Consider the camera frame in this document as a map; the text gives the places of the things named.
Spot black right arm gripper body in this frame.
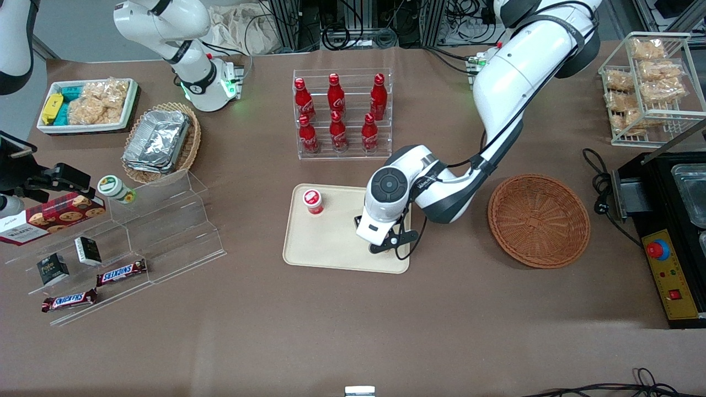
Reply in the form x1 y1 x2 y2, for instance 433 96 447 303
0 157 57 202

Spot cream plastic serving tray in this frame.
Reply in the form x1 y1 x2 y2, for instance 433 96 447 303
282 184 411 275

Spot oval tan wicker basket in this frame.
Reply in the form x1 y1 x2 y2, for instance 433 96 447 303
121 102 202 185

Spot round brown wicker basket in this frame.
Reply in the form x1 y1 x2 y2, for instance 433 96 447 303
488 174 591 269

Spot white rectangular plastic bin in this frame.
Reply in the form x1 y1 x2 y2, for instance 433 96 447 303
37 78 139 135

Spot green white yogurt cup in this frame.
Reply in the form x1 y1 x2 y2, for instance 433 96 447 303
98 175 136 205

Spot red tartan cookie box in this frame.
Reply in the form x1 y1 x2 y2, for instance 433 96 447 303
0 193 106 246

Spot yellow snack pack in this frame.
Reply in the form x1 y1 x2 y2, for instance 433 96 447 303
41 93 65 125

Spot rice cracker snack pack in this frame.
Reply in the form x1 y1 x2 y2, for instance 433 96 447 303
604 91 640 112
629 37 666 61
639 60 688 104
609 110 647 137
69 99 123 125
604 70 635 92
83 80 131 106

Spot red cup white lid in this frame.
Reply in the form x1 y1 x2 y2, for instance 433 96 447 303
302 189 325 216

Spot small black carton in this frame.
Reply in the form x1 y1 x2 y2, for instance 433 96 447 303
37 253 70 286
74 237 103 267

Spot red cola bottle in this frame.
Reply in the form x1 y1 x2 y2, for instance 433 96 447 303
294 78 317 121
328 73 346 114
370 73 388 121
361 113 379 153
330 111 349 153
298 115 320 154

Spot aluminium foil container stack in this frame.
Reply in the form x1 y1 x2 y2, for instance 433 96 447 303
122 110 191 175

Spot clear acrylic bottle rack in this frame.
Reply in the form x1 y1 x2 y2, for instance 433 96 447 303
292 68 393 160

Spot brown chocolate bar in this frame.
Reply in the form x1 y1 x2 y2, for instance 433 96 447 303
97 259 148 287
41 288 99 314

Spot clear acrylic step shelf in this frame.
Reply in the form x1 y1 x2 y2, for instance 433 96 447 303
0 170 227 327

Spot beige crumpled cloth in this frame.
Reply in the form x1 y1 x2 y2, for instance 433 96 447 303
207 6 290 56

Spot black sealing machine yellow panel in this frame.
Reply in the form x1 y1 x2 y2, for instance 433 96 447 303
612 149 706 329

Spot grey metal lever bar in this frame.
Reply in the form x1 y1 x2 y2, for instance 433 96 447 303
640 119 706 165

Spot background black cable bundle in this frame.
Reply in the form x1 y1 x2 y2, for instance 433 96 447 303
317 0 400 51

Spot black power cable with plug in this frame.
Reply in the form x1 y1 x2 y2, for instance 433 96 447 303
583 148 643 247

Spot white wire basket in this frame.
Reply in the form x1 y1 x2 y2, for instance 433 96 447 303
598 32 706 148

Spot black floor cables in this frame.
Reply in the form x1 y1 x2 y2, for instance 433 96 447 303
521 368 706 397

